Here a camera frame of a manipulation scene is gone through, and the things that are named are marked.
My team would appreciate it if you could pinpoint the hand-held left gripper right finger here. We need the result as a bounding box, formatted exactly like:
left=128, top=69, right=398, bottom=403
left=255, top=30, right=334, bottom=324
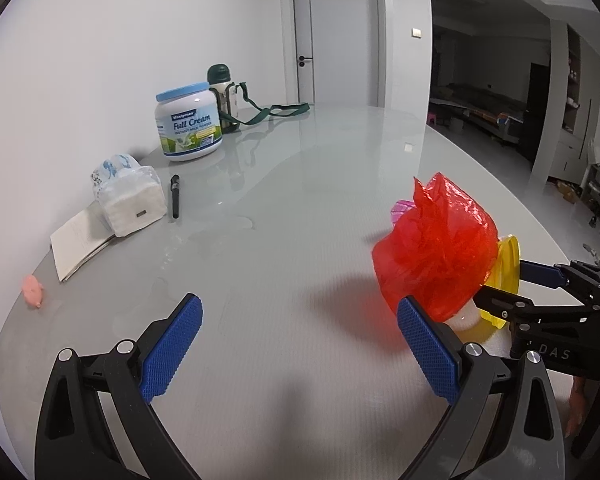
left=396, top=296, right=571, bottom=480

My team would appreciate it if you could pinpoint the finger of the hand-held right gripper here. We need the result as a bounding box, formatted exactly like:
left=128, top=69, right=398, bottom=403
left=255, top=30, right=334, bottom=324
left=519, top=259, right=594, bottom=291
left=472, top=284, right=592, bottom=324

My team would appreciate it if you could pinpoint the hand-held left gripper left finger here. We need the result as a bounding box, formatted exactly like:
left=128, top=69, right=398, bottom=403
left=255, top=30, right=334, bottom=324
left=35, top=292, right=204, bottom=480

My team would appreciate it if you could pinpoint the yellow plastic cup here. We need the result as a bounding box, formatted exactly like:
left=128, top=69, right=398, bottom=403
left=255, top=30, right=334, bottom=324
left=480, top=234, right=523, bottom=332

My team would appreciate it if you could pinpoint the red plastic bag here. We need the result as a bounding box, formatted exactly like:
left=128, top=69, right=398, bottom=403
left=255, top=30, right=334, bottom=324
left=371, top=172, right=500, bottom=323

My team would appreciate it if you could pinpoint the person's right hand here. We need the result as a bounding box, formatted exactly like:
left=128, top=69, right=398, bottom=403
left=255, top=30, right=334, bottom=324
left=564, top=376, right=600, bottom=440

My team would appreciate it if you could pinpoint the magenta plastic wrapper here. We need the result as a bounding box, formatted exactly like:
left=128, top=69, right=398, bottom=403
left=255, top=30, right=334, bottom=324
left=390, top=200, right=418, bottom=223

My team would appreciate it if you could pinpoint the white booklet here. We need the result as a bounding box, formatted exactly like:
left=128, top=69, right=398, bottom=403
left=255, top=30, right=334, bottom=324
left=50, top=201, right=117, bottom=282

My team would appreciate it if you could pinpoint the white tissue pack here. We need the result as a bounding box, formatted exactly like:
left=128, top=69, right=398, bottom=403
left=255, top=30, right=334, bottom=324
left=90, top=152, right=167, bottom=237

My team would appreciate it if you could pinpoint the small pink toy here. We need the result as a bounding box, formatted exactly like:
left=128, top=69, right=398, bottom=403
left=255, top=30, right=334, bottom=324
left=22, top=275, right=45, bottom=309

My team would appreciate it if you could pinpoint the black door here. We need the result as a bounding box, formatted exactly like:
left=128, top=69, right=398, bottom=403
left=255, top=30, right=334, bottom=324
left=527, top=62, right=551, bottom=163

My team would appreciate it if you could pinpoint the tall shelf unit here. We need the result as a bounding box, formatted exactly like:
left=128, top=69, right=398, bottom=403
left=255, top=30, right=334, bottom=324
left=562, top=25, right=600, bottom=181

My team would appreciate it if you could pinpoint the dark sofa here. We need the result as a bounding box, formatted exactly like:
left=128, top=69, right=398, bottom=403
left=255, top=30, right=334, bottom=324
left=430, top=82, right=528, bottom=146

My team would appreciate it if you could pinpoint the blue-lidded milk powder can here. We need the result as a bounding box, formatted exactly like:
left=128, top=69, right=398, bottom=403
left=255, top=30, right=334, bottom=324
left=155, top=81, right=224, bottom=162

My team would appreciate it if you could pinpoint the grey door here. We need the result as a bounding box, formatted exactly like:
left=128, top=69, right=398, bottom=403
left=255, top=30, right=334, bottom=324
left=291, top=0, right=381, bottom=107

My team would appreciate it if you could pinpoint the green bottle with strap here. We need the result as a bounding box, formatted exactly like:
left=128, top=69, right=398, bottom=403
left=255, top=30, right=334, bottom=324
left=206, top=63, right=311, bottom=134

